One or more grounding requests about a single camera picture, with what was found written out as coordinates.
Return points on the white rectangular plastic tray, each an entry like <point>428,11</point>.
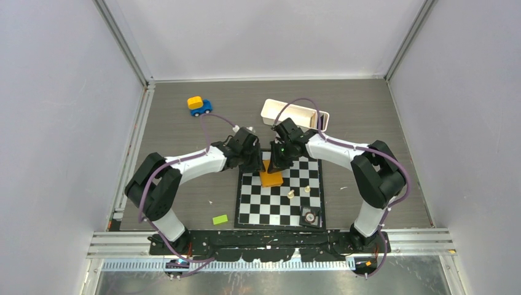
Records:
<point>303,117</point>

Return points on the small black framed round object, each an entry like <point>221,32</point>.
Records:
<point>310,216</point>

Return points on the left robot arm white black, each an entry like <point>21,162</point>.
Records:
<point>154,185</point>

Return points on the green rectangular block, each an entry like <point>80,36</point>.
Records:
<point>221,219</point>

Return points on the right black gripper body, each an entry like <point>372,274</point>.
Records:
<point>283,156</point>

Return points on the black white chessboard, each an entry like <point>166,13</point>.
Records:
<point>258,207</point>

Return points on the credit cards stack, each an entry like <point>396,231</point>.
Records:
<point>324,120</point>

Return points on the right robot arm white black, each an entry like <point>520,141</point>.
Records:
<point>381,180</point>

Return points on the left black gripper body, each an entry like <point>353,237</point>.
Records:
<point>250,161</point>

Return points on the blue yellow toy car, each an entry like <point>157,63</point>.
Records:
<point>198,106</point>

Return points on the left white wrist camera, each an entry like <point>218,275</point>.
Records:
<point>243,130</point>

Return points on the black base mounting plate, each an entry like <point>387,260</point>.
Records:
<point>266,245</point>

